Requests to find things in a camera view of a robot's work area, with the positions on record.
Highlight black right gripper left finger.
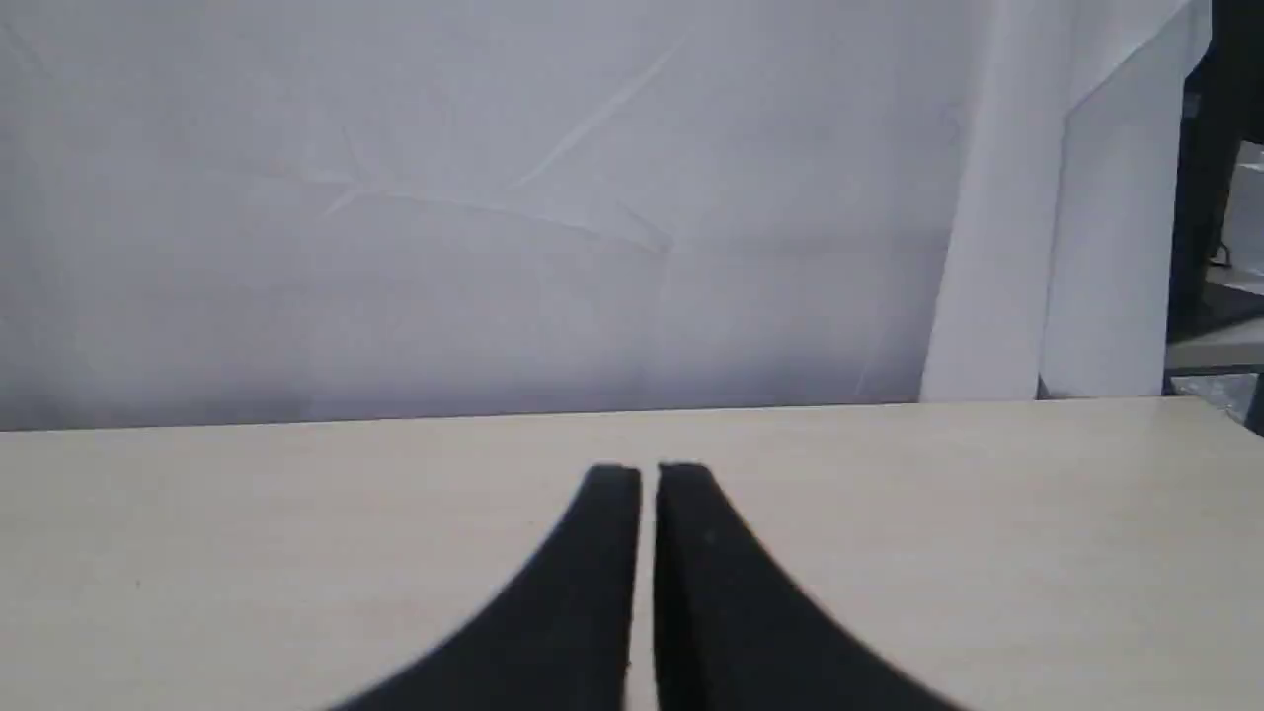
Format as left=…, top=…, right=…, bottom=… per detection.
left=343, top=464, right=643, bottom=710

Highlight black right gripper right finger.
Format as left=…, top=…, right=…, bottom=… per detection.
left=652, top=462, right=952, bottom=710

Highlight white backdrop sheet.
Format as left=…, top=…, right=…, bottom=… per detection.
left=1, top=1, right=1213, bottom=431

